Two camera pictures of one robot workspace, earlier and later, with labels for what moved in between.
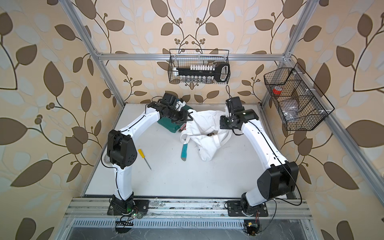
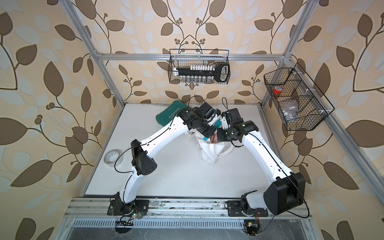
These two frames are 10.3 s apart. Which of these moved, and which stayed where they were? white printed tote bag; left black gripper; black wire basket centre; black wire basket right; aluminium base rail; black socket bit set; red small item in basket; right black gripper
Moved: right black gripper; left black gripper; white printed tote bag
Stayed: red small item in basket; black wire basket right; aluminium base rail; black socket bit set; black wire basket centre
